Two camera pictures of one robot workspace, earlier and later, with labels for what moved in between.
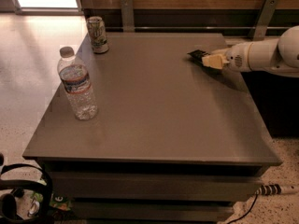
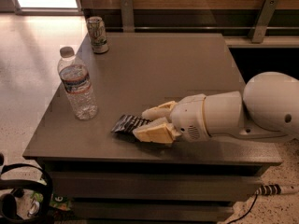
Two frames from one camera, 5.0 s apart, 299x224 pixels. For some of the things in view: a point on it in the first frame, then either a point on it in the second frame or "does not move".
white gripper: [237, 58] → [189, 117]
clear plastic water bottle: [76, 80] does not move
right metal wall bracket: [263, 18] does not move
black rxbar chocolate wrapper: [197, 56] → [127, 124]
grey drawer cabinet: [173, 141] does not move
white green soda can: [98, 35] does not move
